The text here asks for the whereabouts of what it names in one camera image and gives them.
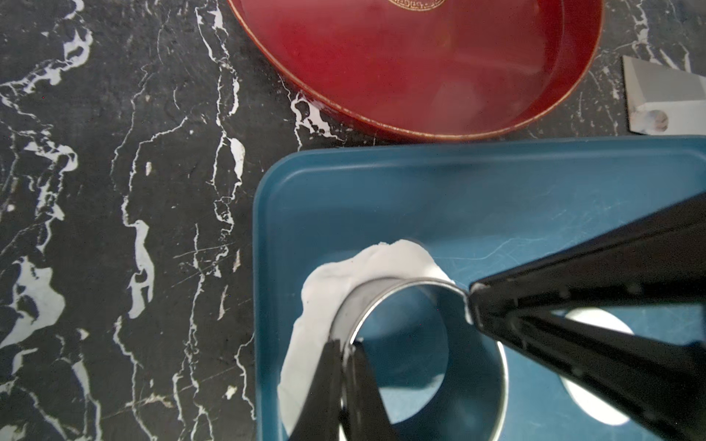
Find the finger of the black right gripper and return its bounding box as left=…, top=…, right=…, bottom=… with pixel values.
left=471, top=306, right=705, bottom=440
left=469, top=194, right=705, bottom=309

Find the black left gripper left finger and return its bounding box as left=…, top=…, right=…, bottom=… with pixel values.
left=289, top=341, right=343, bottom=441

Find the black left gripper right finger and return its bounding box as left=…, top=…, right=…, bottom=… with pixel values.
left=343, top=343, right=397, bottom=441

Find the round cut dough wrapper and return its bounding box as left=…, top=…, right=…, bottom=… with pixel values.
left=560, top=308, right=634, bottom=426

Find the round metal cutter ring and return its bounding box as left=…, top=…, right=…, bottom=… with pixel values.
left=329, top=276, right=509, bottom=441

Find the white dough piece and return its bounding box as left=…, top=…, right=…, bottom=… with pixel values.
left=277, top=240, right=451, bottom=435

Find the blue rectangular tray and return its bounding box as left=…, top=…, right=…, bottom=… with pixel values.
left=253, top=137, right=705, bottom=440

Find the round red tray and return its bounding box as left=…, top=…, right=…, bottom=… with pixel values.
left=230, top=0, right=604, bottom=143

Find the metal scraper wooden handle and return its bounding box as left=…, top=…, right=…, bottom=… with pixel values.
left=623, top=56, right=705, bottom=136

